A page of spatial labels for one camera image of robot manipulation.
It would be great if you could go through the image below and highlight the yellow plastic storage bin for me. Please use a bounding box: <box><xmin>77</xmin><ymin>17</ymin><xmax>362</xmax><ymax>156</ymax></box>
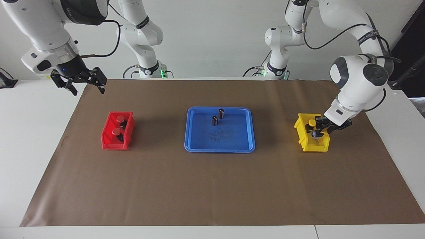
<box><xmin>294</xmin><ymin>113</ymin><xmax>330</xmax><ymax>152</ymax></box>

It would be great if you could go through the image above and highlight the red plastic storage bin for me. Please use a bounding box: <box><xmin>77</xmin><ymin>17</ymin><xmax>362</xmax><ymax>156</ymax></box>
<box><xmin>101</xmin><ymin>111</ymin><xmax>136</xmax><ymax>150</ymax></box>

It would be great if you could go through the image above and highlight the black stand foot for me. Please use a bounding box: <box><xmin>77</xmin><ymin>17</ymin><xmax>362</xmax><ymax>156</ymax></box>
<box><xmin>0</xmin><ymin>68</ymin><xmax>19</xmax><ymax>89</ymax></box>

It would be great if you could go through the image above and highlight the brown paper table mat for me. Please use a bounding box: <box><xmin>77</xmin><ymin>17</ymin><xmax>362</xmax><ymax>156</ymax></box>
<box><xmin>19</xmin><ymin>79</ymin><xmax>425</xmax><ymax>227</ymax></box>

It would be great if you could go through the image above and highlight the black left arm base cable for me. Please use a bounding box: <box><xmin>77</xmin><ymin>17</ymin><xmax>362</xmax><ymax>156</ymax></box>
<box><xmin>243</xmin><ymin>50</ymin><xmax>271</xmax><ymax>77</ymax></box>

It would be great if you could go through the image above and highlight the black arm base cable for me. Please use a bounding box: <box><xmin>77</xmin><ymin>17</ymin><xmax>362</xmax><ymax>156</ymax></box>
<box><xmin>123</xmin><ymin>65</ymin><xmax>141</xmax><ymax>79</ymax></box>
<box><xmin>243</xmin><ymin>50</ymin><xmax>271</xmax><ymax>77</ymax></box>

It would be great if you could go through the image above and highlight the black pole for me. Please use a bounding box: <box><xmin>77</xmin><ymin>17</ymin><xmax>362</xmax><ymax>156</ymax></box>
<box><xmin>392</xmin><ymin>63</ymin><xmax>425</xmax><ymax>88</ymax></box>

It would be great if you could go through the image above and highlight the black background panel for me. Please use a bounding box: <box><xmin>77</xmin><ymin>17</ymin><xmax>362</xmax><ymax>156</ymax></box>
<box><xmin>387</xmin><ymin>0</ymin><xmax>425</xmax><ymax>98</ymax></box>

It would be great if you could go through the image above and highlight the black right arm base cable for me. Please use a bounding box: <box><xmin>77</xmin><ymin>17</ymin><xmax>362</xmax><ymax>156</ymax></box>
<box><xmin>123</xmin><ymin>65</ymin><xmax>141</xmax><ymax>79</ymax></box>

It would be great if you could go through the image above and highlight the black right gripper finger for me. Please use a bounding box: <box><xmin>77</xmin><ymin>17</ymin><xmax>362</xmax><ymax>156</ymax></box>
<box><xmin>50</xmin><ymin>71</ymin><xmax>79</xmax><ymax>97</ymax></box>
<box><xmin>86</xmin><ymin>67</ymin><xmax>108</xmax><ymax>95</ymax></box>

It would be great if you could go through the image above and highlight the blue plastic tray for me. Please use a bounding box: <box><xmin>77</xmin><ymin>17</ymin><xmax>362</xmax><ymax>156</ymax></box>
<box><xmin>184</xmin><ymin>106</ymin><xmax>256</xmax><ymax>153</ymax></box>

